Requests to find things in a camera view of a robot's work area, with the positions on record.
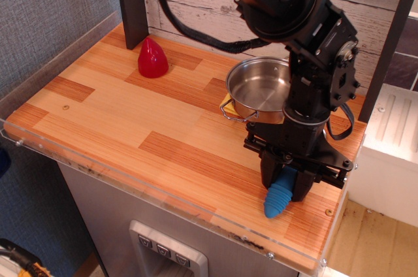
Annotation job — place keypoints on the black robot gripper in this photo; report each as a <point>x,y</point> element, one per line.
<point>301,147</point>

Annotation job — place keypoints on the blue handled metal spoon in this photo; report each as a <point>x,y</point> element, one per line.
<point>280,192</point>

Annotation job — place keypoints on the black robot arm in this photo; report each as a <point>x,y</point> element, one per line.
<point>323,46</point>

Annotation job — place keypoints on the stainless steel pot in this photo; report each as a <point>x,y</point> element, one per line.
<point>260,83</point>

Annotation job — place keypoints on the yellow sponge cloth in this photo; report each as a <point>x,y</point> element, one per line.
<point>233,110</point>

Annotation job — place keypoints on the silver toy fridge cabinet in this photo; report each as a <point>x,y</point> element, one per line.
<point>108,212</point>

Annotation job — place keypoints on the red cone-shaped toy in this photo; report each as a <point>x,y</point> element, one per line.
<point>152,61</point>

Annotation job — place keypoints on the yellow black object bottom left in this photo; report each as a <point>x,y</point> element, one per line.
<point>17,261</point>

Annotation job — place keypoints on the clear acrylic table edge guard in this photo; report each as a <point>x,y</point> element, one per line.
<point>220,195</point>

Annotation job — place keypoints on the dark vertical post right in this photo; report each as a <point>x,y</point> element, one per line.
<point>398,23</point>

